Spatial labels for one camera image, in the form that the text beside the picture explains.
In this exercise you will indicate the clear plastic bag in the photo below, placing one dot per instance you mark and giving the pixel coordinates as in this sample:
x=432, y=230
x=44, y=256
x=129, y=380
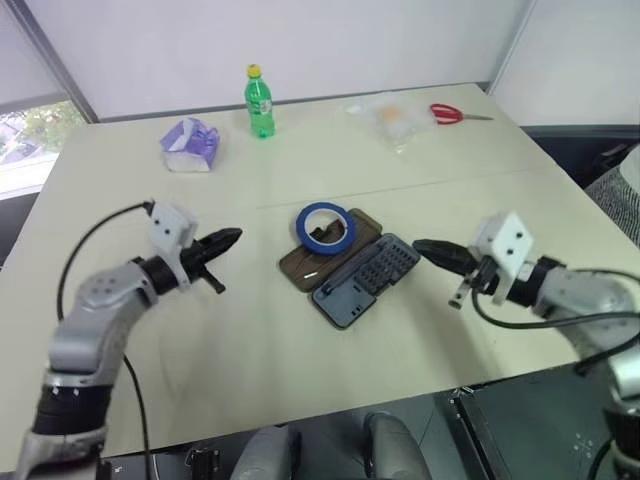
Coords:
x=395, y=122

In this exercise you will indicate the grey rounded shape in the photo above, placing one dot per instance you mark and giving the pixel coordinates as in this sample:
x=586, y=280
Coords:
x=397, y=447
x=265, y=457

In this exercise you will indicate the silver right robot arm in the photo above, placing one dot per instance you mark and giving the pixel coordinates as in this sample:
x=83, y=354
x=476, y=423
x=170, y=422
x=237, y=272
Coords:
x=585, y=295

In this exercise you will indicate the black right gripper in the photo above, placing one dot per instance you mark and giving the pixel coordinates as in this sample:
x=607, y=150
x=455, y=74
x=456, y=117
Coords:
x=476, y=280

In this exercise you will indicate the blue tape roll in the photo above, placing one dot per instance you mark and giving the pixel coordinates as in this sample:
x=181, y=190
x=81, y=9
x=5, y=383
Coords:
x=325, y=249

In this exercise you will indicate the black panel with white marks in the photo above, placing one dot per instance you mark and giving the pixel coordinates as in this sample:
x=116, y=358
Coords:
x=525, y=430

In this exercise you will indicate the small black clamp block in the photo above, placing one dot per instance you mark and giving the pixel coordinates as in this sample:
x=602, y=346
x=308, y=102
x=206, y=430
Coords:
x=202, y=459

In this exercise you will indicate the blue-grey tool case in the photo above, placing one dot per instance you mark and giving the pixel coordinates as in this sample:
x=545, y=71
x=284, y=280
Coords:
x=350, y=300

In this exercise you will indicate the green plastic soda bottle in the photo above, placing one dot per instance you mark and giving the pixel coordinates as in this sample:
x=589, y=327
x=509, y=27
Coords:
x=261, y=112

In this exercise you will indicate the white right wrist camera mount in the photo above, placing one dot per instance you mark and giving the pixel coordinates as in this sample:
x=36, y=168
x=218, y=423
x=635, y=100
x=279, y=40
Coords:
x=507, y=247

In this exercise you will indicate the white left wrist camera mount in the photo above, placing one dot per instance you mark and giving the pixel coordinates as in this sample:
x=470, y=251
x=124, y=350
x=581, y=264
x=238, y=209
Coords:
x=169, y=229

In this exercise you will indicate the dark grey window post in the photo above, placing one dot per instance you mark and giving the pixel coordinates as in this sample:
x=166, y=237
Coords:
x=55, y=55

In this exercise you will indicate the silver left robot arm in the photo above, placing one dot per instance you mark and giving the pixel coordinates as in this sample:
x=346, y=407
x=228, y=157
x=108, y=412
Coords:
x=90, y=320

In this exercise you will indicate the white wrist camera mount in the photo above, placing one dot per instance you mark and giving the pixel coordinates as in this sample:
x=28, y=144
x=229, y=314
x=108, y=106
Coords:
x=507, y=247
x=169, y=229

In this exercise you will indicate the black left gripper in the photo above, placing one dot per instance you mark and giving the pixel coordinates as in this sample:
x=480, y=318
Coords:
x=199, y=258

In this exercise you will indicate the grey speckled fabric seat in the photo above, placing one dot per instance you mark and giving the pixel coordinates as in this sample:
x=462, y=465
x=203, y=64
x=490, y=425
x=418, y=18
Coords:
x=617, y=197

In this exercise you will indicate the purple tissue pack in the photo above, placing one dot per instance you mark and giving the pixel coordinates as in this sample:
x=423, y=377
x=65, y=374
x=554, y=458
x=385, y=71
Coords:
x=190, y=147

